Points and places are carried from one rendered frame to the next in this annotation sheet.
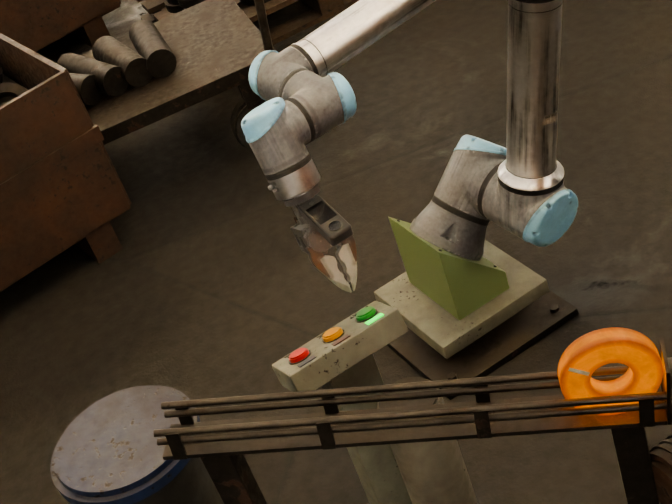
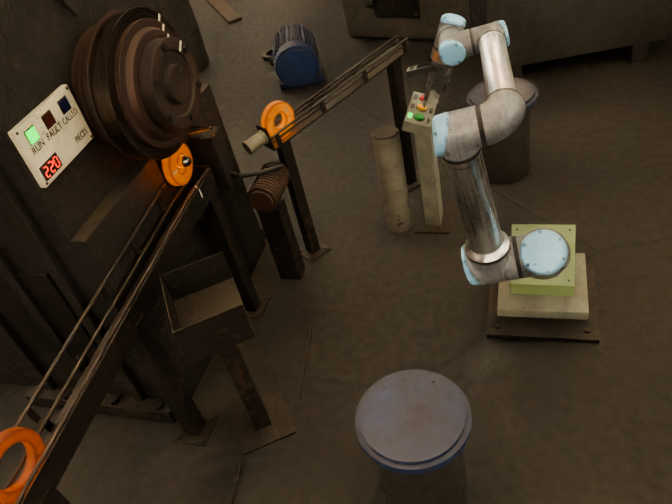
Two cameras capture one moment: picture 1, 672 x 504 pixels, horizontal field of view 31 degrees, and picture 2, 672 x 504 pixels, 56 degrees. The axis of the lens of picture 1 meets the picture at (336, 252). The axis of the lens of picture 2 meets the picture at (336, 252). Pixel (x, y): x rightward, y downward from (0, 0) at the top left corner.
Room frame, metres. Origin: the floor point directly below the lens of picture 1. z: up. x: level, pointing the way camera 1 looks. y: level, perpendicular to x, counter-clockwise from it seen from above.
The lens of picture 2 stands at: (2.93, -1.98, 1.91)
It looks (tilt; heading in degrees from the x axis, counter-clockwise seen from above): 40 degrees down; 132
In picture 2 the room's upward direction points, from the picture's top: 14 degrees counter-clockwise
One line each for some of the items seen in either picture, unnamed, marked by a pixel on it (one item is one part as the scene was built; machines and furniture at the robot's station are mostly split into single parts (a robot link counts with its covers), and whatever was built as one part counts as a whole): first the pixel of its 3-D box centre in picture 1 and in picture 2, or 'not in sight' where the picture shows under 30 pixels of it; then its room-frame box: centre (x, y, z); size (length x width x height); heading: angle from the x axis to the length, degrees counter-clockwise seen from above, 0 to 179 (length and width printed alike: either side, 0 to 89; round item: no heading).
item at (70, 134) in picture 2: not in sight; (54, 135); (1.27, -1.17, 1.15); 0.26 x 0.02 x 0.18; 108
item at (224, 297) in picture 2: not in sight; (235, 366); (1.69, -1.22, 0.36); 0.26 x 0.20 x 0.72; 143
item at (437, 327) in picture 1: (459, 291); (542, 283); (2.37, -0.26, 0.10); 0.32 x 0.32 x 0.04; 19
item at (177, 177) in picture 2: not in sight; (177, 163); (1.26, -0.82, 0.81); 0.16 x 0.03 x 0.16; 109
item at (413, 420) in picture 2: not in sight; (419, 455); (2.32, -1.17, 0.22); 0.32 x 0.32 x 0.43
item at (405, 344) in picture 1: (464, 309); (541, 294); (2.37, -0.26, 0.04); 0.40 x 0.40 x 0.08; 19
